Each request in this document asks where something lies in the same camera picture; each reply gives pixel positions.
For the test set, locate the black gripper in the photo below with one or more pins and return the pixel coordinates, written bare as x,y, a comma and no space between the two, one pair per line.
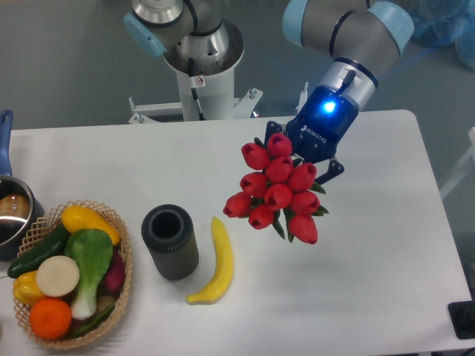
317,129

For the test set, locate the red tulip bouquet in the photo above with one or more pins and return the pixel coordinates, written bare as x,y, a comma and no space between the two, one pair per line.
280,192

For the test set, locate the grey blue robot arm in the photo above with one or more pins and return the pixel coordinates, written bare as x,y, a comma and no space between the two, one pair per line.
363,38

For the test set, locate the yellow banana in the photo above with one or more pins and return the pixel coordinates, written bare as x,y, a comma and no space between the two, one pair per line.
224,269

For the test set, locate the dark grey ribbed vase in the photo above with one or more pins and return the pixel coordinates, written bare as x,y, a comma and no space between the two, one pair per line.
168,232

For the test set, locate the blue plastic bag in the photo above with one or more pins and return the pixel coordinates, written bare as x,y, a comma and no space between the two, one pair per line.
445,23

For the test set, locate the black device at edge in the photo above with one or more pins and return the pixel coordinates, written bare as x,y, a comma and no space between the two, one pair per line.
462,318

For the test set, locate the purple sweet potato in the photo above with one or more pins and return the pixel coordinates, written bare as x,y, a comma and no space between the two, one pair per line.
114,278

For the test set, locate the green bok choy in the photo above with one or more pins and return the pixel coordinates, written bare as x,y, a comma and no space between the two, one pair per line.
91,249

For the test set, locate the yellow squash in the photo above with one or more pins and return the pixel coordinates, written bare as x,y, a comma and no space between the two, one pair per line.
77,217

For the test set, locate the woven wicker basket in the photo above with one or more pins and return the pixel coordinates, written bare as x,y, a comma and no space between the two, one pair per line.
120,299

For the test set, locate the dark green cucumber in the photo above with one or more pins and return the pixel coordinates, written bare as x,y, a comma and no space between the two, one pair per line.
43,241

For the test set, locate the white round radish slice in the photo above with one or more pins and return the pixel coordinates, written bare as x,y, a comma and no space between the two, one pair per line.
57,276

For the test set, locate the green chili pepper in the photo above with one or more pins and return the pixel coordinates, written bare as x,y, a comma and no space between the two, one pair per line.
93,323

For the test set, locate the orange fruit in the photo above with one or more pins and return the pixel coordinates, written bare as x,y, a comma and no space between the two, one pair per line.
50,318

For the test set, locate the yellow bell pepper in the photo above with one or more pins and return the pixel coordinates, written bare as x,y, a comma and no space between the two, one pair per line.
26,290

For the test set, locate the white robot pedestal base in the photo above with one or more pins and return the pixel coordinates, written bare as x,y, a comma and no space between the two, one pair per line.
205,71

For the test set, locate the white frame at right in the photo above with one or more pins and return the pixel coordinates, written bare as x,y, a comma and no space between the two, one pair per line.
460,170

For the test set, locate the blue pot with handle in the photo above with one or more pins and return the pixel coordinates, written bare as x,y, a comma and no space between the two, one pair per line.
19,207

